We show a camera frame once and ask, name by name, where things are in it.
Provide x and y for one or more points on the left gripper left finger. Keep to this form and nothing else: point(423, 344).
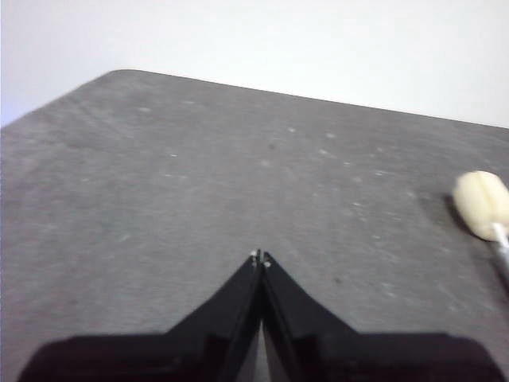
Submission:
point(207, 350)

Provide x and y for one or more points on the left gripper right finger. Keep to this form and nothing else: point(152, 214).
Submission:
point(326, 354)

